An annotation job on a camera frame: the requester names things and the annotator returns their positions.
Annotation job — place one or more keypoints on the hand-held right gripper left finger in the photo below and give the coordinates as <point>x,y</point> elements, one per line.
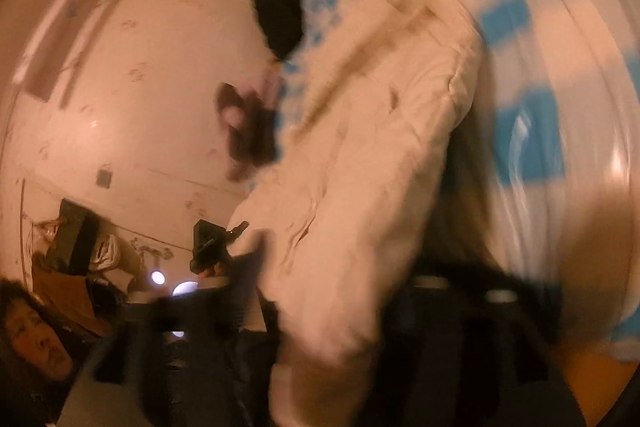
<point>200,357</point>

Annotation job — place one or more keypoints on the black garment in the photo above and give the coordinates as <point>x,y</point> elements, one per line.
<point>287,7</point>

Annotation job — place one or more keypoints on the grey wall plate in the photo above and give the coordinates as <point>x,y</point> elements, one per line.
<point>104,177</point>

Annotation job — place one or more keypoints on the brown cloth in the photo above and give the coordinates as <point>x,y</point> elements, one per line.
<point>70,297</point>

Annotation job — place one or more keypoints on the white plastic bag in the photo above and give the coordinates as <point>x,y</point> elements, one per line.
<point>106,252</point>

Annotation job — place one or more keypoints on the round white lamp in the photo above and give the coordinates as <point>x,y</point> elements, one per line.
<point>157,277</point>
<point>184,289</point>

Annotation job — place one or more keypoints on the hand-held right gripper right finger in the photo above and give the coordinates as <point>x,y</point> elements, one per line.
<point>475,347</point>

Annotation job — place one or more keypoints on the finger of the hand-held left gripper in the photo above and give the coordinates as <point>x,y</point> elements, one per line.
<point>239,229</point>

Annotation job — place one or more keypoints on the white quilted jacket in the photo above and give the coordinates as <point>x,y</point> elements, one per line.
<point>360,157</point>

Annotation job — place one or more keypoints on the person's head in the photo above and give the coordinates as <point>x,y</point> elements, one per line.
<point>30,347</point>

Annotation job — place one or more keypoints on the dark bag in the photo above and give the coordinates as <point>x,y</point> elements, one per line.
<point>70,237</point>

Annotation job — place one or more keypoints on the blue checked bed sheet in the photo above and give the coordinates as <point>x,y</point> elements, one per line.
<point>540,147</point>

